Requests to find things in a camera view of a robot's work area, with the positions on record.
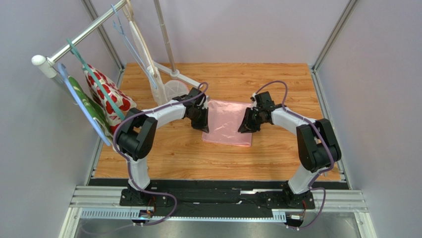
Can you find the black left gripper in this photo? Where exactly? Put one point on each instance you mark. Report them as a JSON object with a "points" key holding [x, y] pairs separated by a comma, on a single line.
{"points": [[202, 125]]}

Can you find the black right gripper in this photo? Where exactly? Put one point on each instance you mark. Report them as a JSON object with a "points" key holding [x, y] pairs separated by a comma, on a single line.
{"points": [[252, 117]]}

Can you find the pink cloth napkin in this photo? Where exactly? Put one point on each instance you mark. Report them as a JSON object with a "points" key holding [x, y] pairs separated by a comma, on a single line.
{"points": [[224, 120]]}

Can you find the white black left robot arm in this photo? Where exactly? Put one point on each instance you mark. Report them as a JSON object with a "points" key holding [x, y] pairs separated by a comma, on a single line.
{"points": [[134, 137]]}

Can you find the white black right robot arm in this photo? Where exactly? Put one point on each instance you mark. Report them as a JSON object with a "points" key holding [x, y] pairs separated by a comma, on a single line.
{"points": [[318, 148]]}

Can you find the beige hanger with white cloth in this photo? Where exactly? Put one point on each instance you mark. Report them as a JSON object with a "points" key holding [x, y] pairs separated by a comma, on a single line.
{"points": [[144, 57]]}

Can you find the green patterned cloth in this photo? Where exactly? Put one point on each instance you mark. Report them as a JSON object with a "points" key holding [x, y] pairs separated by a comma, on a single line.
{"points": [[90, 108]]}

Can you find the light blue thin hanger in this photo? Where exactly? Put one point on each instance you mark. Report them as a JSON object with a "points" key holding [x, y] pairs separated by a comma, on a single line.
{"points": [[131, 49]]}

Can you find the teal plastic hanger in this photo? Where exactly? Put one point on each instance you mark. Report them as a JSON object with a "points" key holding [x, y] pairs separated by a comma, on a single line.
{"points": [[75, 52]]}

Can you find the blue plastic hanger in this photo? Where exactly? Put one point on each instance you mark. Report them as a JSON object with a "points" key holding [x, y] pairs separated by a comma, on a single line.
{"points": [[64, 73]]}

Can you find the metal clothes rack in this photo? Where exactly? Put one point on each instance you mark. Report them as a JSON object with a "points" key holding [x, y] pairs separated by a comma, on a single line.
{"points": [[46, 64]]}

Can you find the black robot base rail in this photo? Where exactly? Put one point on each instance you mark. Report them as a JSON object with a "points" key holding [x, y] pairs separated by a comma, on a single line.
{"points": [[217, 198]]}

